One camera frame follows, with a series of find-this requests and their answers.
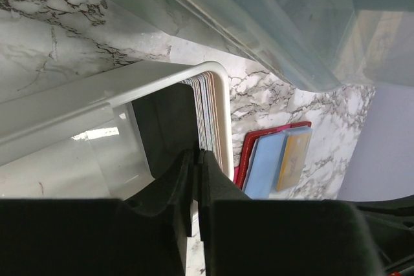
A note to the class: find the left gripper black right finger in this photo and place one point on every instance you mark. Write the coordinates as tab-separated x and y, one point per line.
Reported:
242	236

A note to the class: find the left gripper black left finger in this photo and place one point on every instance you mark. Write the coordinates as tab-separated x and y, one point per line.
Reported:
143	235

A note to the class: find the red leather card holder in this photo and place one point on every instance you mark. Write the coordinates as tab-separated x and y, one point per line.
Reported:
258	171

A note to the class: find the gold credit card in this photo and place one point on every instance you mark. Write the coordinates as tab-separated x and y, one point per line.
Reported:
293	161

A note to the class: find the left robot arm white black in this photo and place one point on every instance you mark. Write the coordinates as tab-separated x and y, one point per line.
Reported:
390	225

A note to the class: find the stack of cards in tray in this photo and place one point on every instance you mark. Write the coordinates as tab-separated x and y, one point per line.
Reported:
206	113

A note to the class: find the white rectangular plastic tray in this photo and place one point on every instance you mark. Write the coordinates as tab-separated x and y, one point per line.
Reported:
106	136

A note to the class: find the green plastic toolbox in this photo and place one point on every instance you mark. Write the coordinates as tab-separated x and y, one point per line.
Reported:
316	45

